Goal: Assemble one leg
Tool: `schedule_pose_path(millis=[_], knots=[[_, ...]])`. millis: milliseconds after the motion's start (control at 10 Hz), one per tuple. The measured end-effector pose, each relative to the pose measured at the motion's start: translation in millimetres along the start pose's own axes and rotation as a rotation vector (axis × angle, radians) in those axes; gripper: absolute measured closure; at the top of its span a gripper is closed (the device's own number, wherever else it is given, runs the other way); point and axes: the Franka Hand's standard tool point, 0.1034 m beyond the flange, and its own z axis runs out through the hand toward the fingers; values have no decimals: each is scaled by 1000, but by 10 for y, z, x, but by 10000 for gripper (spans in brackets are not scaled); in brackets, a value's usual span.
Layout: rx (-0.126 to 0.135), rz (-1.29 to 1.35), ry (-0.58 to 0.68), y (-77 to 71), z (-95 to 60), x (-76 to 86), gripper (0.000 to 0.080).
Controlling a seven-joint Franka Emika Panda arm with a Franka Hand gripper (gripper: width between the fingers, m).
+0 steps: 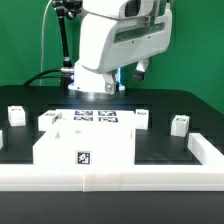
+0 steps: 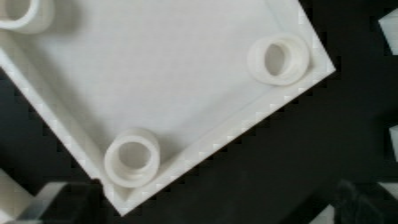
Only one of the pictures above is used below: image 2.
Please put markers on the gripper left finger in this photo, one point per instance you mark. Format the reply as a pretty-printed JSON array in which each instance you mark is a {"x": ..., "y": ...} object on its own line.
[{"x": 65, "y": 204}]

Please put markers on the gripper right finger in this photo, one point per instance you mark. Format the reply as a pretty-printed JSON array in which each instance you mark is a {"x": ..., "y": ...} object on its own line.
[{"x": 364, "y": 204}]

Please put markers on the white square tabletop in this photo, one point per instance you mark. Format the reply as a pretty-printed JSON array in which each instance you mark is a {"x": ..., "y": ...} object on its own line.
[{"x": 179, "y": 66}]

